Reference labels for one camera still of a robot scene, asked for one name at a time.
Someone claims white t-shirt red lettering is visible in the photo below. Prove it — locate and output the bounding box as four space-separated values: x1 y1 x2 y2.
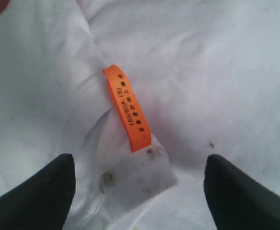
0 0 280 230

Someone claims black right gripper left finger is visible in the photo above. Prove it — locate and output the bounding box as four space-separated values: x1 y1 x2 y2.
0 154 76 230

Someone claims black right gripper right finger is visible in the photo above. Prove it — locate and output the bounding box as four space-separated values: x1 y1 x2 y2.
203 154 280 230

